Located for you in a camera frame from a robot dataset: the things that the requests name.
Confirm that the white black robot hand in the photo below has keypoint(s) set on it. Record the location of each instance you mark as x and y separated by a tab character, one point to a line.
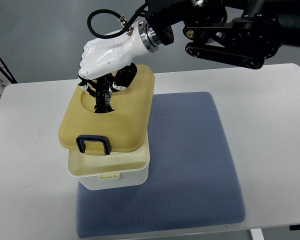
104	56

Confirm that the yellow storage box lid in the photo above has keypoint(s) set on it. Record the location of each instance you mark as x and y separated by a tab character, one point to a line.
125	127

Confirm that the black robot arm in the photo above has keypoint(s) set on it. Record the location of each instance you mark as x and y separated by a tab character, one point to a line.
241	33

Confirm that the white storage box base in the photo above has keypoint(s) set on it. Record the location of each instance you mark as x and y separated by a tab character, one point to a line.
98	164

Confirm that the blue grey cushion mat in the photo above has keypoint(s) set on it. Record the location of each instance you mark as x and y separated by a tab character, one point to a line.
192	180

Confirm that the white table leg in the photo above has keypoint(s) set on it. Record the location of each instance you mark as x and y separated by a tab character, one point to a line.
256	234

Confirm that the black table control panel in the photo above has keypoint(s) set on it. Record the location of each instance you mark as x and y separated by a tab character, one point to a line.
294	227

